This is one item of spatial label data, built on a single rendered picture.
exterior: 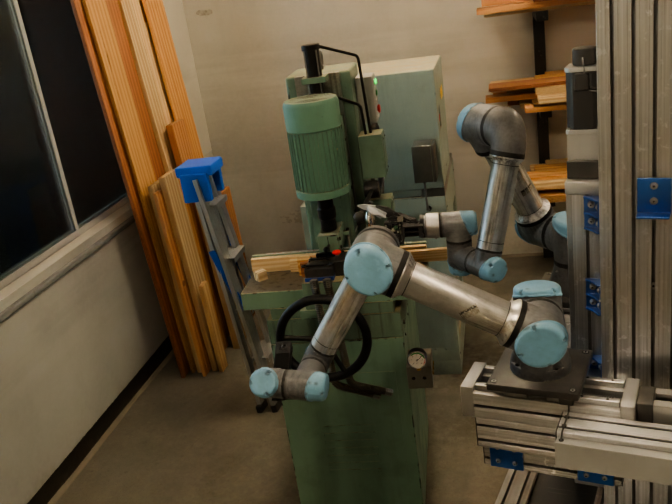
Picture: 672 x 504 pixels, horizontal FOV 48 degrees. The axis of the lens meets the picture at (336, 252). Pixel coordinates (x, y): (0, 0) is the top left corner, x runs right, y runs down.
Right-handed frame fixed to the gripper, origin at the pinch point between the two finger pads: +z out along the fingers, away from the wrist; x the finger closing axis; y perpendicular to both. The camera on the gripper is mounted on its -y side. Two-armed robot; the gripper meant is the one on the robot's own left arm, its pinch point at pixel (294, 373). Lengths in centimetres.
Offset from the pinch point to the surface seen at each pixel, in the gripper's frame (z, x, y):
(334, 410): 34.3, 4.8, 12.7
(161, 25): 131, -97, -186
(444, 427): 104, 38, 25
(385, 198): 31, 27, -58
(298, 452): 43, -10, 27
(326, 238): 15.8, 8.4, -42.8
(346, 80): 13, 18, -94
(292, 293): 12.6, -2.8, -25.3
